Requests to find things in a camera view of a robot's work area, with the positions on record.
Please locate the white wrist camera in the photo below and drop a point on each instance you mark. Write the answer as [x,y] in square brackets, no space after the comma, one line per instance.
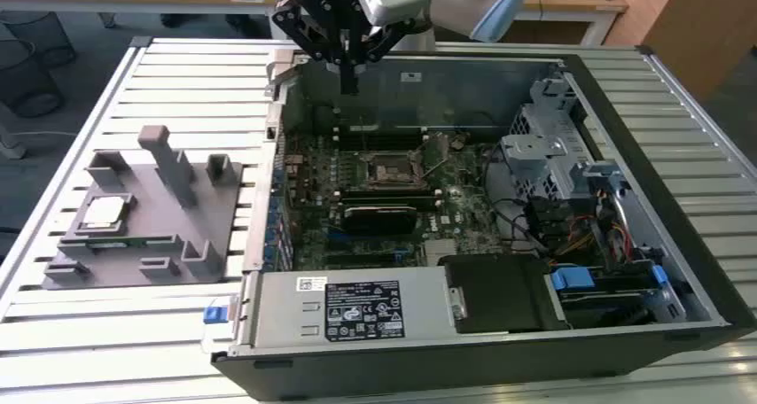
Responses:
[389,1]

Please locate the green labelled RAM stick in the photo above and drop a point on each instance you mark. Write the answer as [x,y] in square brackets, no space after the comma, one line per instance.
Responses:
[348,133]

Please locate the green motherboard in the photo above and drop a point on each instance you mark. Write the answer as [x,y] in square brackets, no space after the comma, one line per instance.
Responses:
[467,200]

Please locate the small black graphics card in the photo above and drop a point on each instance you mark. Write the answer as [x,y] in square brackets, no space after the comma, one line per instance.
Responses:
[377,220]

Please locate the blue plastic latch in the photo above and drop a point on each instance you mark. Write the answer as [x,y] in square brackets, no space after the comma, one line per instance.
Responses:
[213,314]
[659,276]

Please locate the silver metal drive cage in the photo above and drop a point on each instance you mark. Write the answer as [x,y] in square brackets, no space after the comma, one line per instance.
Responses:
[535,165]

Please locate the silver power supply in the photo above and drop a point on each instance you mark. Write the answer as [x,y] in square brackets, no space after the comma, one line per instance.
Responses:
[277,306]

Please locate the black expansion slot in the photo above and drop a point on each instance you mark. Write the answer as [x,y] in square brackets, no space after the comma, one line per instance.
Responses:
[360,258]

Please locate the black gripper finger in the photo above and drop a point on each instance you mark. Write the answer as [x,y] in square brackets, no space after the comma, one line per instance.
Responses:
[301,32]
[387,41]

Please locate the black RAM slot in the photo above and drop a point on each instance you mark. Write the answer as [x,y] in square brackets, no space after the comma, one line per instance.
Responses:
[355,141]
[389,195]
[389,204]

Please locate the silver chipset heatsink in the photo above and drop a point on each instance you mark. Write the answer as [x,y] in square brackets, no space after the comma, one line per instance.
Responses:
[442,249]

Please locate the black PC case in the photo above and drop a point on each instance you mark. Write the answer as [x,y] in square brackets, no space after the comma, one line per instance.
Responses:
[413,373]

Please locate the blue disk carrier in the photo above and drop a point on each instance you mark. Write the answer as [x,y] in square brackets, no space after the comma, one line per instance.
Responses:
[570,280]

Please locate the coin cell battery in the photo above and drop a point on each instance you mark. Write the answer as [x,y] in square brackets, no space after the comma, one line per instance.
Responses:
[458,142]

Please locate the silver CPU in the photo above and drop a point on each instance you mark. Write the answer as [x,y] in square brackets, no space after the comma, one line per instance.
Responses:
[102,211]

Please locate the grey parts rack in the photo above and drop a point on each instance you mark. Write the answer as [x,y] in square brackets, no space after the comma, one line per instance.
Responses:
[153,227]

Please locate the wooden cabinet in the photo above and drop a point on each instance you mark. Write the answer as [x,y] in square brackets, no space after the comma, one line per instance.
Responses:
[697,32]

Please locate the CPU socket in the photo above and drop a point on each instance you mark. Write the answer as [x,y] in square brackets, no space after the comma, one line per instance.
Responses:
[387,171]

